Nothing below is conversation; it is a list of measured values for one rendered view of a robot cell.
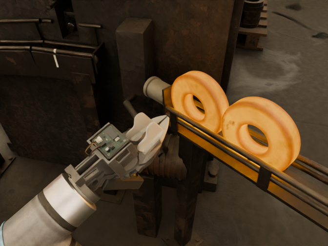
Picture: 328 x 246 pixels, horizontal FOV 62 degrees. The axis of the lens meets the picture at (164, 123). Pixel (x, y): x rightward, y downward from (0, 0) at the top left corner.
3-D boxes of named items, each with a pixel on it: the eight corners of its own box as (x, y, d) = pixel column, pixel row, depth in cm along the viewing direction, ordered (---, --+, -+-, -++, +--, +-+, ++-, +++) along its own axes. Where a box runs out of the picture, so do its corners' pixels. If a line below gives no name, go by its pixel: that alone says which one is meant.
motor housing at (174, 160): (138, 208, 120) (128, 117, 84) (188, 218, 117) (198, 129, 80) (129, 235, 111) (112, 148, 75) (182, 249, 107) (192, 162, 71)
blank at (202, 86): (178, 60, 63) (168, 65, 61) (234, 83, 53) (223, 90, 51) (181, 114, 72) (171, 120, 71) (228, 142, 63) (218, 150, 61)
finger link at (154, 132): (173, 110, 50) (135, 144, 48) (179, 128, 55) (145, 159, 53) (162, 102, 52) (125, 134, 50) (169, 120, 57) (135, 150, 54)
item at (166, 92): (185, 112, 74) (184, 77, 67) (186, 113, 74) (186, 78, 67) (164, 125, 70) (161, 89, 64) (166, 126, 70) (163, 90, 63)
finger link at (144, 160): (165, 144, 52) (130, 176, 49) (166, 148, 53) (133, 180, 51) (149, 131, 54) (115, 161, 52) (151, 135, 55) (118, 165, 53)
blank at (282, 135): (233, 83, 53) (222, 90, 52) (312, 115, 44) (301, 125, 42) (227, 142, 63) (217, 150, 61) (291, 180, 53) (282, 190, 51)
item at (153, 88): (160, 91, 77) (158, 72, 73) (183, 104, 72) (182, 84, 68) (144, 100, 74) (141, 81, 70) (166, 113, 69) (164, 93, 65)
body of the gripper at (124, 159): (135, 141, 46) (78, 192, 43) (149, 163, 53) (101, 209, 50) (110, 118, 50) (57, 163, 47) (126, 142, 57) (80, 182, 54)
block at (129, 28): (133, 84, 93) (127, 13, 76) (156, 88, 91) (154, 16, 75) (122, 104, 85) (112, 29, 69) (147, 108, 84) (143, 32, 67)
